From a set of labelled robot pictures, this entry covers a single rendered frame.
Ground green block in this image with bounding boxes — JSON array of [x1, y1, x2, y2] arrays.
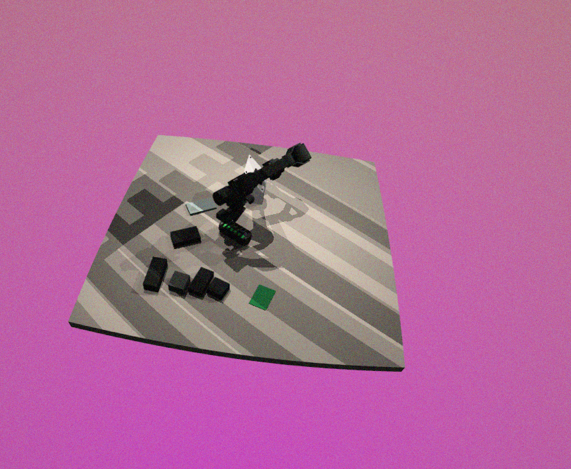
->
[[249, 284, 276, 311]]

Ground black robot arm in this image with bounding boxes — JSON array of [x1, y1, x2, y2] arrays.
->
[[213, 143, 311, 206]]

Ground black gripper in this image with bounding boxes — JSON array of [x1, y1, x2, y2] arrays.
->
[[216, 195, 254, 224]]

